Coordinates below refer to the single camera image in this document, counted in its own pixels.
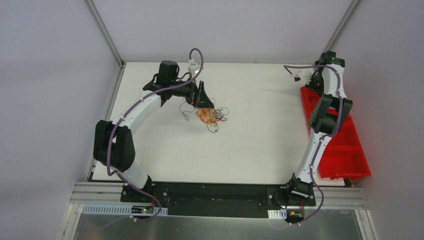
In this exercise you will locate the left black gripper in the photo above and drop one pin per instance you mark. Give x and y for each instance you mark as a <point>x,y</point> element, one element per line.
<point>197,94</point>

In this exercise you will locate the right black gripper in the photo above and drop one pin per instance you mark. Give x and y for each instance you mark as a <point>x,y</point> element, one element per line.
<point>311,81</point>

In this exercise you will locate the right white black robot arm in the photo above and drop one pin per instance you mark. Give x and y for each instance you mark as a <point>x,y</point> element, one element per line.
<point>325,78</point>

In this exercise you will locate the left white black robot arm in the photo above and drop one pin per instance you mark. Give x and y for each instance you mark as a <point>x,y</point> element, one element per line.
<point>113,139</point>

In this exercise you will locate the red plastic bin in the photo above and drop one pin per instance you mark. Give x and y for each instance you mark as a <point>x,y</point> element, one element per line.
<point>344,157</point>

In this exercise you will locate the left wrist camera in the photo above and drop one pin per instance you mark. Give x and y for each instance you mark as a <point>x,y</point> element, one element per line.
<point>193,68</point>

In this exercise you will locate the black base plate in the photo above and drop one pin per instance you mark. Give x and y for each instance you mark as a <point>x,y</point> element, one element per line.
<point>216,199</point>

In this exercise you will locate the aluminium frame rail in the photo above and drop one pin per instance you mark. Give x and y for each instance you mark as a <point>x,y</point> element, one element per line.
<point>343,198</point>

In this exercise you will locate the right white cable duct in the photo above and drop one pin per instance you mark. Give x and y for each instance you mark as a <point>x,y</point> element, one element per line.
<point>277,214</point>

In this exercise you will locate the white cable duct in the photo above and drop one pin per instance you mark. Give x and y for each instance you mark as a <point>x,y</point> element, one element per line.
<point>123,210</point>
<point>277,214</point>

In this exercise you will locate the left white cable duct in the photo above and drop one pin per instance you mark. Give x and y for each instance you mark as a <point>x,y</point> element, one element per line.
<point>123,210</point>

